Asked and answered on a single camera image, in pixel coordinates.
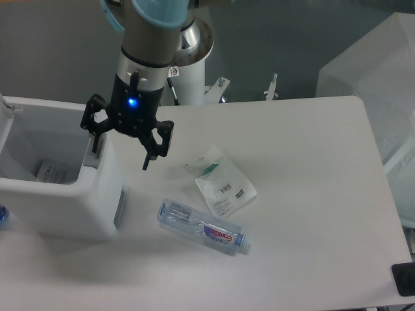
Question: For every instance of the white torn plastic package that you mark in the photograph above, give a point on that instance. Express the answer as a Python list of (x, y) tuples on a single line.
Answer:
[(223, 185)]

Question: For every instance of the white plastic trash can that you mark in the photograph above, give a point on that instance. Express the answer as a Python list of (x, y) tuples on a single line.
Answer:
[(88, 204)]

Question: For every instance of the black device at table edge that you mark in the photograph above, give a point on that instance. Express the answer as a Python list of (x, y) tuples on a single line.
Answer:
[(404, 278)]

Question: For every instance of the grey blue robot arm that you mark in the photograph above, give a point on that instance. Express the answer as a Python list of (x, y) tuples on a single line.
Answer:
[(162, 40)]

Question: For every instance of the paper trash inside can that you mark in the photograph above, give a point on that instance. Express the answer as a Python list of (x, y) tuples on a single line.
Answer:
[(52, 172)]

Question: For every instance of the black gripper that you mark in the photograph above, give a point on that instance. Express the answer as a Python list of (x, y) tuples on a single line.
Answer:
[(131, 112)]

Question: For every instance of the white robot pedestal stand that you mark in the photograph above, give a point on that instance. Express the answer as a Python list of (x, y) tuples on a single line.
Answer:
[(186, 80)]

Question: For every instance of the blue bottle cap at edge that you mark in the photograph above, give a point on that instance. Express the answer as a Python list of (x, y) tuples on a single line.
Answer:
[(4, 214)]

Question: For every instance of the white covered box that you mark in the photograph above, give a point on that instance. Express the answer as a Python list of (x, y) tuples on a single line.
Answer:
[(379, 69)]

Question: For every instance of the clear plastic water bottle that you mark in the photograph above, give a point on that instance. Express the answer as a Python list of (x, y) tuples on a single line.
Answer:
[(202, 227)]

